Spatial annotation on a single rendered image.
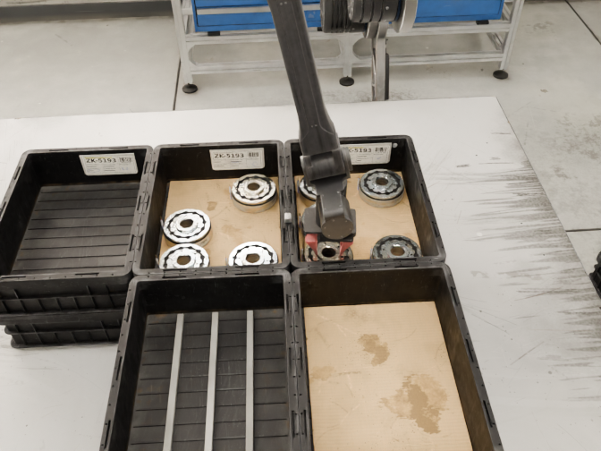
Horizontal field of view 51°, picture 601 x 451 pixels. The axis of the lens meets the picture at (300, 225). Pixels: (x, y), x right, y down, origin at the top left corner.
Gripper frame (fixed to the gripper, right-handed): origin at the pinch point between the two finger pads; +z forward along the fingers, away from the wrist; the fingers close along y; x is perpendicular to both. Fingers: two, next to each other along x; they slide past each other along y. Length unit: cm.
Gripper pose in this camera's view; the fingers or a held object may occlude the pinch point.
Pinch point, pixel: (328, 250)
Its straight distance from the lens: 129.5
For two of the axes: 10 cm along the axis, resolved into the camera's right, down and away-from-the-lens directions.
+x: 0.3, -7.3, 6.8
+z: 0.0, 6.8, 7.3
